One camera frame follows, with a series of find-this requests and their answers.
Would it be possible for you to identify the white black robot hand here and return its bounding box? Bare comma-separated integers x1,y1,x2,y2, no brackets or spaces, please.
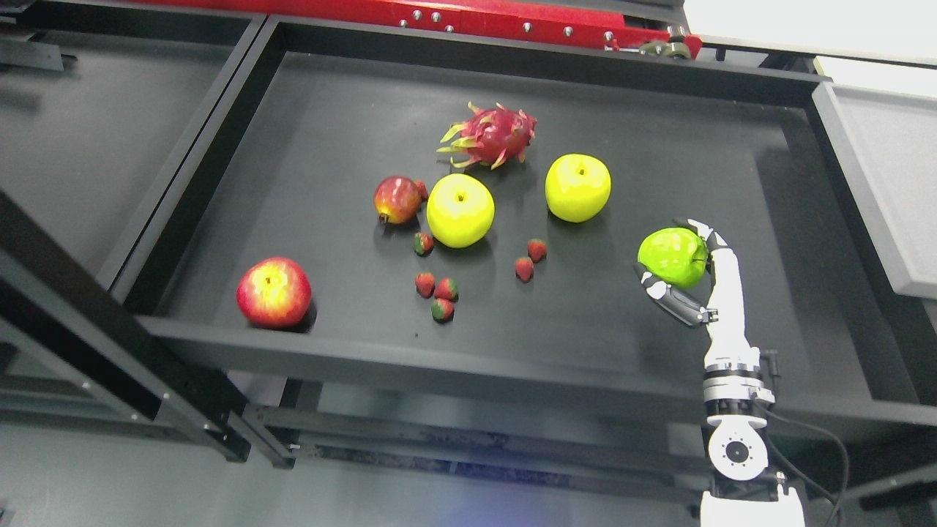
635,217,760,371

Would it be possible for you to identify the green apple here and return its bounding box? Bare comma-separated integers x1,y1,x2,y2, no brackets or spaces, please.
637,227,709,289

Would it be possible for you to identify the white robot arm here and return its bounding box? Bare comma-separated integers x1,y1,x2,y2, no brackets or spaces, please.
700,349,806,526

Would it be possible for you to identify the yellow apple right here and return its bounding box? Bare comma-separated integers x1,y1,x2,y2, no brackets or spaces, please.
545,153,612,223

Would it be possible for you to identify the yellow apple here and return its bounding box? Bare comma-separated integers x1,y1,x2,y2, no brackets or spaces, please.
545,153,612,223
425,173,496,249

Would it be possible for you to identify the yellow apple left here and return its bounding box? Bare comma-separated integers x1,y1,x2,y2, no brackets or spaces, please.
425,173,496,249

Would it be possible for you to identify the large red apple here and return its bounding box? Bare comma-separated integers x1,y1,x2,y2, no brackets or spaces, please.
236,257,313,328

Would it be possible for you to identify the dragon fruit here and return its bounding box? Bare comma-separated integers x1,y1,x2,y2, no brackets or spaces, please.
436,101,538,171

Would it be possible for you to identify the red metal beam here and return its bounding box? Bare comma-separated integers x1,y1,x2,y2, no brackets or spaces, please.
164,1,703,59

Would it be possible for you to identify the strawberry behind pomegranate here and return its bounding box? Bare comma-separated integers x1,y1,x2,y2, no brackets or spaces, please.
413,179,430,201

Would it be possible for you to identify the small red pomegranate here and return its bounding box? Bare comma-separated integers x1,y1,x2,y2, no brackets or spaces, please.
373,176,422,225

